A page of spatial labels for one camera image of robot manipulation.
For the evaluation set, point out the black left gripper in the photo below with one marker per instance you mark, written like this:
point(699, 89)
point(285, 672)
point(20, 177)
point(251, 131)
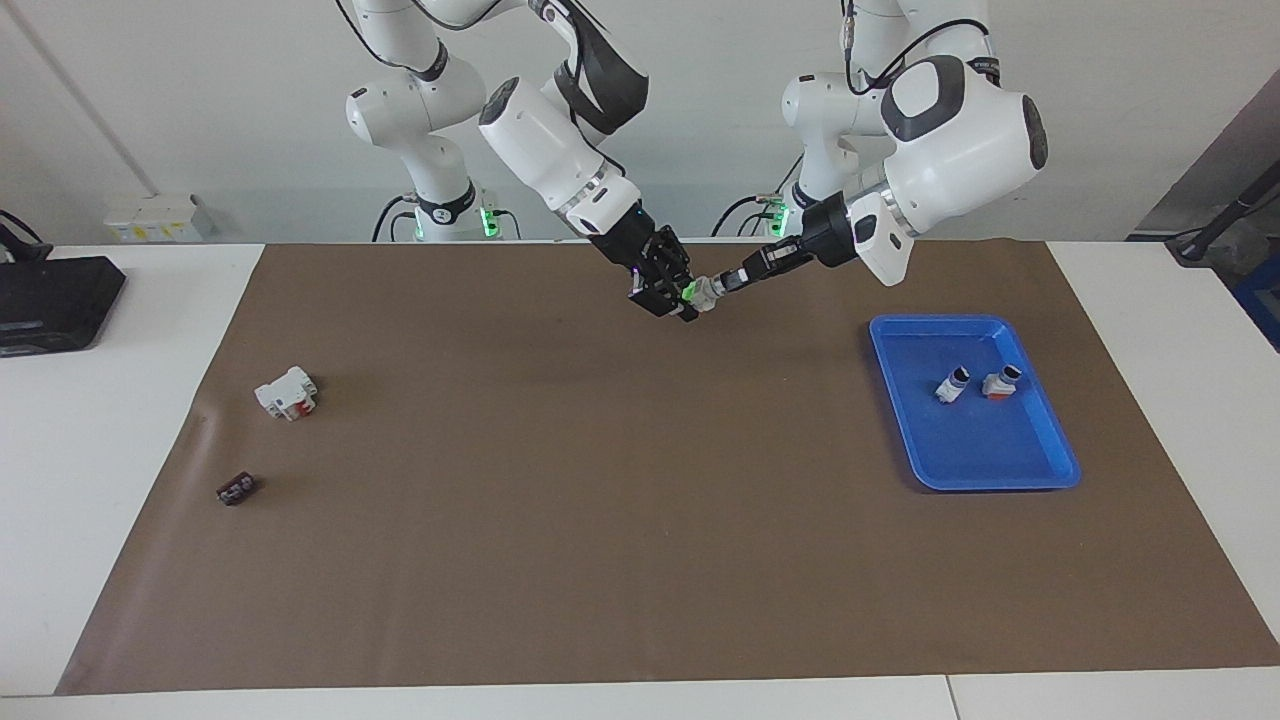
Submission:
point(830, 235)

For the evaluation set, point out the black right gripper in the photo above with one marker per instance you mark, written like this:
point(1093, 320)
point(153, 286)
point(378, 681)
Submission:
point(630, 240)

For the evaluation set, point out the white rotary switch green base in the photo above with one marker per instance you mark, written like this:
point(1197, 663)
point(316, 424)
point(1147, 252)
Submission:
point(950, 388)
point(704, 293)

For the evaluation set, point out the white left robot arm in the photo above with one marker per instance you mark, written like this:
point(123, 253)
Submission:
point(950, 140)

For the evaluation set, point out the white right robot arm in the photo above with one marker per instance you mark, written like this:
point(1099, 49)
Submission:
point(540, 140)

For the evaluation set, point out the brown table mat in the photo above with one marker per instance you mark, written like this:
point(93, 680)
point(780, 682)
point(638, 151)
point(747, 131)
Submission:
point(640, 550)

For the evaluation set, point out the blue plastic tray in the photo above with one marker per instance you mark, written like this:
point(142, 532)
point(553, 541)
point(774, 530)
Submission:
point(985, 450)

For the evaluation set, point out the white circuit breaker red parts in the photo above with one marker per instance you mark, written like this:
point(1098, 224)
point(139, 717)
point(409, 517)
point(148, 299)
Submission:
point(283, 393)

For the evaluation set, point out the black tripod stand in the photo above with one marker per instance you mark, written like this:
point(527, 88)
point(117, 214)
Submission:
point(1225, 215)

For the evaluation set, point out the small black terminal block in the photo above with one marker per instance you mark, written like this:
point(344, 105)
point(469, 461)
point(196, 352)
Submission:
point(238, 489)

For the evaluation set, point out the blue crate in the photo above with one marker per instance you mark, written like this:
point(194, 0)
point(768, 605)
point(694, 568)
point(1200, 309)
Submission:
point(1262, 310)

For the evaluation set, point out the black electronics box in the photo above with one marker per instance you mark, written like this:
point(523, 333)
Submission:
point(50, 300)

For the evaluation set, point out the white rotary switch red base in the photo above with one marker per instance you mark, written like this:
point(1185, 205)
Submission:
point(1000, 384)

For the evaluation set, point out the white wall socket strip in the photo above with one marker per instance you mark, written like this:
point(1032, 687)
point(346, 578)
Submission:
point(160, 215)

